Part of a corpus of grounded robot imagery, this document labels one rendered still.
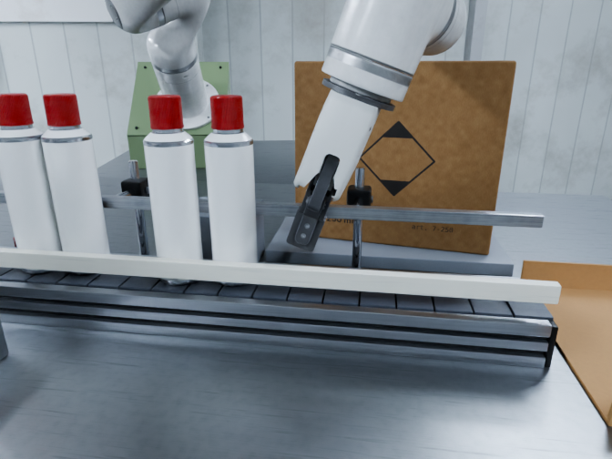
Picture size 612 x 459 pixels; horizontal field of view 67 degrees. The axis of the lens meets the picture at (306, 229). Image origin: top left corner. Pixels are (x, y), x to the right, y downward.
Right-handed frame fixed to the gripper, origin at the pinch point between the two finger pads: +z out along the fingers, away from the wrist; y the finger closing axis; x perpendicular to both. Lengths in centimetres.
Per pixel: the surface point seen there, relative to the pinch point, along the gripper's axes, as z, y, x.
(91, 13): 16, -264, -189
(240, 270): 5.3, 4.3, -4.8
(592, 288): -2.3, -12.6, 38.0
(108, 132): 90, -266, -163
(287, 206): -0.6, -3.0, -3.0
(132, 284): 12.7, 3.4, -16.0
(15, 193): 7.7, 2.7, -31.5
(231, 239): 3.3, 2.3, -7.1
